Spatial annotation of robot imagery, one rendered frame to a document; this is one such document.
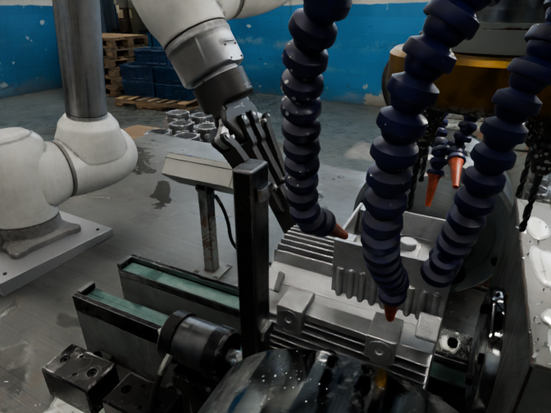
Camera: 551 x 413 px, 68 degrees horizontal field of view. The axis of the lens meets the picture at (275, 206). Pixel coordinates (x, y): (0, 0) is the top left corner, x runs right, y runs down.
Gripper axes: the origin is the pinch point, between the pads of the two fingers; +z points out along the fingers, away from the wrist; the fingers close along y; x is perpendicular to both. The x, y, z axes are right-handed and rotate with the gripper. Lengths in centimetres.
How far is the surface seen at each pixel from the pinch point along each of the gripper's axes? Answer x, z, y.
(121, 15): 473, -282, 528
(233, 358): 1.3, 8.7, -20.3
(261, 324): -4.8, 5.2, -20.0
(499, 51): -31.1, -9.1, -12.6
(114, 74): 467, -184, 439
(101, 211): 79, -11, 28
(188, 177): 26.8, -9.3, 14.1
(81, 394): 32.4, 10.9, -22.5
